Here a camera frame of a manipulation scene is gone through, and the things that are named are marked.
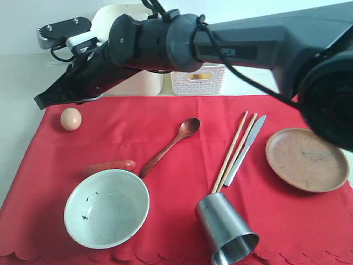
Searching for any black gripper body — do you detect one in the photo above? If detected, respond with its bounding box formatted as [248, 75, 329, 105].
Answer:
[63, 41, 138, 100]

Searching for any brown egg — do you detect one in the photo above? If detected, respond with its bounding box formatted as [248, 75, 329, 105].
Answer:
[60, 107, 82, 131]

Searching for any yellow lemon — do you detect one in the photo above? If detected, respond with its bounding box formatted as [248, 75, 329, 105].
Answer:
[189, 73, 212, 80]

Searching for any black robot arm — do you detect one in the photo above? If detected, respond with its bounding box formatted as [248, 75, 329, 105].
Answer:
[35, 1, 352, 151]

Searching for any cream plastic bin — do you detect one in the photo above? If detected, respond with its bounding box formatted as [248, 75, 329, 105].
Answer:
[91, 3, 163, 97]

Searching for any white perforated plastic basket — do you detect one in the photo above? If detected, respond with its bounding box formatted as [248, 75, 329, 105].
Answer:
[171, 63, 226, 96]

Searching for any red sausage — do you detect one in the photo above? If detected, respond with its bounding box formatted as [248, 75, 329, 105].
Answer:
[83, 160, 136, 177]

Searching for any red scalloped table cloth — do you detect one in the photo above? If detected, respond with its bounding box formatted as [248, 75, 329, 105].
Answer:
[1, 96, 352, 264]

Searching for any pale green bowl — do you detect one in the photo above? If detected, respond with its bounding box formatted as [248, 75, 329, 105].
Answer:
[63, 169, 150, 250]

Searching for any left wooden chopstick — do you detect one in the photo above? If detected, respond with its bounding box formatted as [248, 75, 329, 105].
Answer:
[211, 111, 248, 193]

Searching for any wooden chopstick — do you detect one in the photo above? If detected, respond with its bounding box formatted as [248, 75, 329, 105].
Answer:
[215, 113, 258, 193]
[211, 111, 248, 193]

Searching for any right wooden chopstick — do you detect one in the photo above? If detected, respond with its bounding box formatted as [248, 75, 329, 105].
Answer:
[215, 113, 258, 193]

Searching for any steel table knife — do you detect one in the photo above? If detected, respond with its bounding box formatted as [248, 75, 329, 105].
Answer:
[223, 115, 267, 187]

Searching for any stainless steel cup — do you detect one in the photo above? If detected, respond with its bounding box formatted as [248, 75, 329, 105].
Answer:
[195, 193, 260, 264]

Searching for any brown wooden plate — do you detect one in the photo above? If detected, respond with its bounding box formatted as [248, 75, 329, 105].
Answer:
[265, 128, 350, 193]

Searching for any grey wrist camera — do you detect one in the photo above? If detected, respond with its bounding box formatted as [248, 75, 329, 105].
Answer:
[36, 17, 92, 50]

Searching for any black cable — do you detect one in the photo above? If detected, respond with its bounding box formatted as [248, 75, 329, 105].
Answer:
[140, 0, 304, 111]

